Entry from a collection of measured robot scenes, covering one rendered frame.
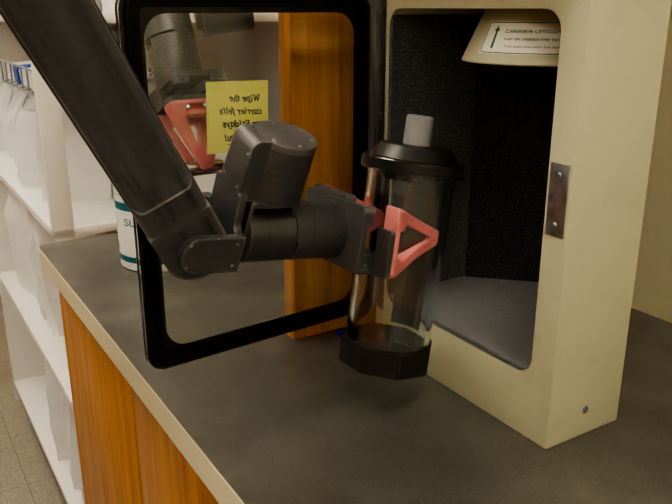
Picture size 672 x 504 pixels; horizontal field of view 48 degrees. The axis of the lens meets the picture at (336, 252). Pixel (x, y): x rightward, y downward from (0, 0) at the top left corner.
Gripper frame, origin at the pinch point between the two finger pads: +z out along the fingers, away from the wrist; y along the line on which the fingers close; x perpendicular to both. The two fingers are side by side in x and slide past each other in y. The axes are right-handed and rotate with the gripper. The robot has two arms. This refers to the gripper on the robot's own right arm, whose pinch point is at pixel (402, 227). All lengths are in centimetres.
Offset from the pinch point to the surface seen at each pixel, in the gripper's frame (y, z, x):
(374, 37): 15.8, 5.1, -19.6
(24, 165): 146, -5, 18
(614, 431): -17.5, 18.6, 18.6
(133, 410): 40, -13, 37
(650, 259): 3, 52, 7
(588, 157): -15.9, 7.3, -10.1
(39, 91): 101, -13, -4
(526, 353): -9.6, 11.7, 11.9
